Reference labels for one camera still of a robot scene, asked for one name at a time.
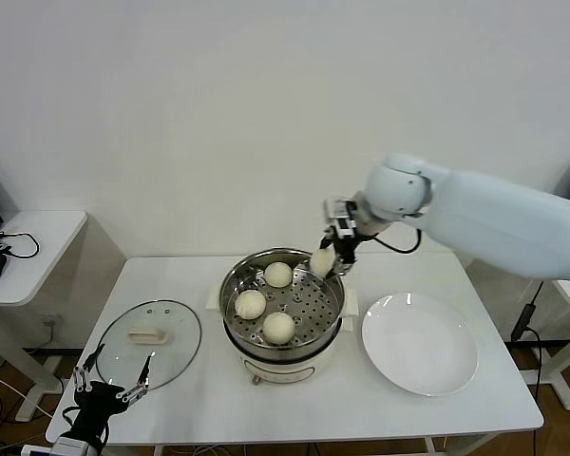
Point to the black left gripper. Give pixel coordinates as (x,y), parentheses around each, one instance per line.
(97,401)

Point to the white side table with mouse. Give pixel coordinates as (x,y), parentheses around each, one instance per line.
(38,266)

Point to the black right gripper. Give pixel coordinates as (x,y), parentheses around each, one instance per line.
(346,248)

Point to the white round plate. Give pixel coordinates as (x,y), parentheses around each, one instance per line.
(418,342)

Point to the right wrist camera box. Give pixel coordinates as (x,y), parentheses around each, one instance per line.
(339,216)

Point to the white side table with label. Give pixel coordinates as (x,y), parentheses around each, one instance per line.
(567,394)

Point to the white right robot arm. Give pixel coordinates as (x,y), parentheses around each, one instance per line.
(480,214)

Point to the white wall socket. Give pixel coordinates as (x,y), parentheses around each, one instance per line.
(51,324)

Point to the white steamed baozi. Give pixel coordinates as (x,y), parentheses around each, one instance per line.
(250,305)
(279,328)
(278,275)
(321,263)

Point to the stainless steel steamer basket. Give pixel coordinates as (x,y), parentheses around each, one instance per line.
(313,299)

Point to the cream electric cooking pot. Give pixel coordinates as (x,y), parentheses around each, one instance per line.
(275,368)

